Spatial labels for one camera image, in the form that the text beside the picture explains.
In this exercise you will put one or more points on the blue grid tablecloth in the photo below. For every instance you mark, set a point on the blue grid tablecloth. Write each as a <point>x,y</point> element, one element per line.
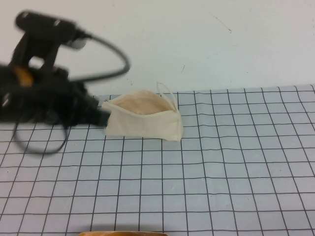
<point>221,172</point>

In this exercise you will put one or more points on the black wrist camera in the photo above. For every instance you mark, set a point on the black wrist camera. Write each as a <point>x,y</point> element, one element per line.
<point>44,24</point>

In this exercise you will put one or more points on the cream fabric pencil case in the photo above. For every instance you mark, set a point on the cream fabric pencil case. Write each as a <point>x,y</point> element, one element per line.
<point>142,127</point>

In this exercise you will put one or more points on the orange-brown rounded object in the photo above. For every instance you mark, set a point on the orange-brown rounded object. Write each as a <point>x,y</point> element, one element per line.
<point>123,233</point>

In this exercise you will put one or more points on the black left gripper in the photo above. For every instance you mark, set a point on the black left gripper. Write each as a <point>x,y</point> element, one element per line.
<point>49,98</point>

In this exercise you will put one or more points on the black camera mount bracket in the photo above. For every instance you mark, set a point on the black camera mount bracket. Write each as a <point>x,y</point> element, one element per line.
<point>50,52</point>

